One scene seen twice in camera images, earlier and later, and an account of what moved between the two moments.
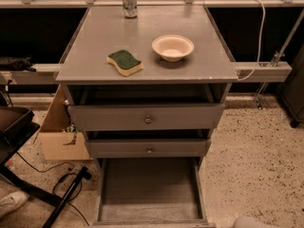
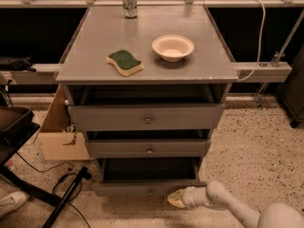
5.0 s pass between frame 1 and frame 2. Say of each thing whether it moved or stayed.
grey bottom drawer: moved
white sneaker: stayed
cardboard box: stayed
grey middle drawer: stayed
